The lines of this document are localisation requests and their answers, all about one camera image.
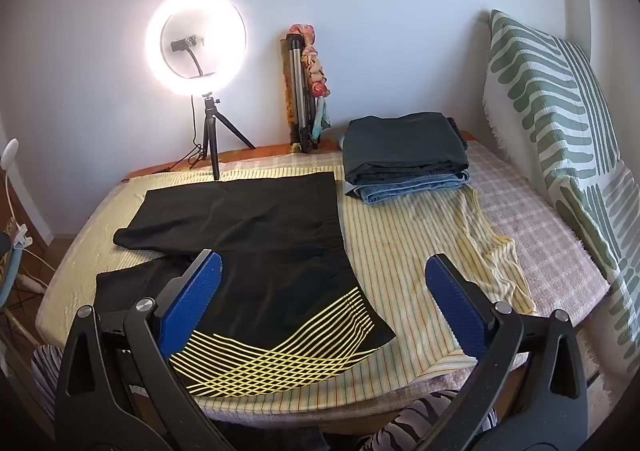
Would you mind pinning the folded tripod with colourful cloth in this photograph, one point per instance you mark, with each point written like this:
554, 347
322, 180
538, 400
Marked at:
315, 66

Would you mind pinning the person's left leg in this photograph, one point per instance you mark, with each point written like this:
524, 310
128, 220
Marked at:
45, 381

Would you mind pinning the green patterned white pillow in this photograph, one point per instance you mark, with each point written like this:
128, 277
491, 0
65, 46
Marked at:
530, 96
620, 241

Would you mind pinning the black pants with yellow lines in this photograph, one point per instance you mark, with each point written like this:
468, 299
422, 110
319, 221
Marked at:
260, 241

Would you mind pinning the folded dark grey pants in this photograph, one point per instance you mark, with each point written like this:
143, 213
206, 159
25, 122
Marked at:
400, 146

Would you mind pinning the orange patterned bed sheet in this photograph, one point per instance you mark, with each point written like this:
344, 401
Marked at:
260, 151

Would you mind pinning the small black tripod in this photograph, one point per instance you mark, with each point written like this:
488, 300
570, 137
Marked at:
212, 131

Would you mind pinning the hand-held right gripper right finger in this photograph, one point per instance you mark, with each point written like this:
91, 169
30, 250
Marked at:
447, 301

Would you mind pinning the folded blue jeans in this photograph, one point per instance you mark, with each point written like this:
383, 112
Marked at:
400, 191

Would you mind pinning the white lamp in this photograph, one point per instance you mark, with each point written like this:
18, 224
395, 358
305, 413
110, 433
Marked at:
9, 153

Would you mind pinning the person's right leg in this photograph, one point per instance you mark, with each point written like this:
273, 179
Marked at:
425, 423

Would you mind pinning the black phone holder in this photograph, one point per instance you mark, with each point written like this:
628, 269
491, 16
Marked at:
182, 43

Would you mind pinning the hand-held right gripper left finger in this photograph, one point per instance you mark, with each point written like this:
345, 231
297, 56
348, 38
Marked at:
202, 281

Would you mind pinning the yellow striped blanket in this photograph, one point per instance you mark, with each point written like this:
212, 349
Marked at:
400, 256

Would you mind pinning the person's leg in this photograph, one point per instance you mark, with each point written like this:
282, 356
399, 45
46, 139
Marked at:
425, 423
45, 381

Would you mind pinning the folded silver tripod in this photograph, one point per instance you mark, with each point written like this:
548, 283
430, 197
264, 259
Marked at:
296, 96

